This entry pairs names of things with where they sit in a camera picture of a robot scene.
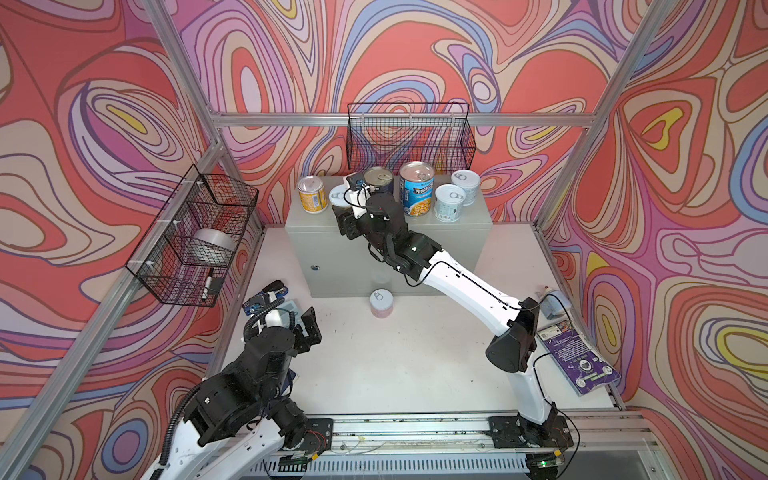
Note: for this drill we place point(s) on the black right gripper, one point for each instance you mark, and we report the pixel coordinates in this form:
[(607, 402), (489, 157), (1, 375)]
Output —
[(347, 220)]

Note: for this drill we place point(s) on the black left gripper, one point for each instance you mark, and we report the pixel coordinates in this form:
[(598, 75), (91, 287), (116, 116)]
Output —
[(303, 344)]

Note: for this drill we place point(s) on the dark tomato can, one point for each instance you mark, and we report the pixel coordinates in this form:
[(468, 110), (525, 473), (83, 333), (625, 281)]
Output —
[(379, 180)]

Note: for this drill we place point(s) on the white yellow can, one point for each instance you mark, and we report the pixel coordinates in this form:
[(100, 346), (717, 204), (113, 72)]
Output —
[(336, 196)]

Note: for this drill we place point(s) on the blue label large can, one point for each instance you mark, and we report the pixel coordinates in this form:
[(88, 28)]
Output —
[(416, 187)]

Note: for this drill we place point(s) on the yellow corn can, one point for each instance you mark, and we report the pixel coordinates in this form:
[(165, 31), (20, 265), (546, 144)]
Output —
[(312, 194)]

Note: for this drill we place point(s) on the pink white can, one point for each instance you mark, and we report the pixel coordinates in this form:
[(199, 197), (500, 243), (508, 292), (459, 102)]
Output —
[(381, 303)]

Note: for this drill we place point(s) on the light blue white can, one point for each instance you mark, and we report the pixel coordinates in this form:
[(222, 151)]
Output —
[(449, 200)]

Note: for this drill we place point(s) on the pale green white can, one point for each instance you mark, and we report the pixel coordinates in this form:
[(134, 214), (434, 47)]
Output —
[(469, 181)]

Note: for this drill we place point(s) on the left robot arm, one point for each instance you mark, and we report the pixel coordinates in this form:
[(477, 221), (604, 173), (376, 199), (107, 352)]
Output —
[(242, 416)]

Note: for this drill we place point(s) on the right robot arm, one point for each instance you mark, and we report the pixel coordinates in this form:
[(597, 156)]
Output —
[(512, 322)]

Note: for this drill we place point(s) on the mint green calculator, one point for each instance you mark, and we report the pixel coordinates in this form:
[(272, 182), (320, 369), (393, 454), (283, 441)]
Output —
[(288, 307)]

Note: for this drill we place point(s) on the blue black stapler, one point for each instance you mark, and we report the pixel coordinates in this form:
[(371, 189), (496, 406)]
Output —
[(273, 291)]

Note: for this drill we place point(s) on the grey metal cabinet box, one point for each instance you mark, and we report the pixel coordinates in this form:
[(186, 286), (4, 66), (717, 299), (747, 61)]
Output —
[(335, 266)]

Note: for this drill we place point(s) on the black marker pen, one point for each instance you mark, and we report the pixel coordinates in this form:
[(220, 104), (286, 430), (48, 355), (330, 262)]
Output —
[(206, 290)]

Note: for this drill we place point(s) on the small white bottle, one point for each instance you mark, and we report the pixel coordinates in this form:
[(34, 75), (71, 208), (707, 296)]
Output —
[(554, 304)]

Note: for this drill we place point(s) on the purple packet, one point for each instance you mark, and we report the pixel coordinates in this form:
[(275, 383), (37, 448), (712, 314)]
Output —
[(584, 367)]

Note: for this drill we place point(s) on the black wire basket back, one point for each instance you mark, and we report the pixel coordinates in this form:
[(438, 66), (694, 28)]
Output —
[(392, 134)]

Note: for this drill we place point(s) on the black wire basket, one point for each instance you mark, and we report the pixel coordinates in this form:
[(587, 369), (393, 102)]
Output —
[(392, 134), (186, 259)]

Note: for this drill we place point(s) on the black wire basket left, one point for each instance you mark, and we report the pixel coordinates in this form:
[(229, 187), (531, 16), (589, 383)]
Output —
[(186, 259)]

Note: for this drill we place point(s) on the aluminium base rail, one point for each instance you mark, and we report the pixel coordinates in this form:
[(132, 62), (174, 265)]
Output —
[(608, 445)]

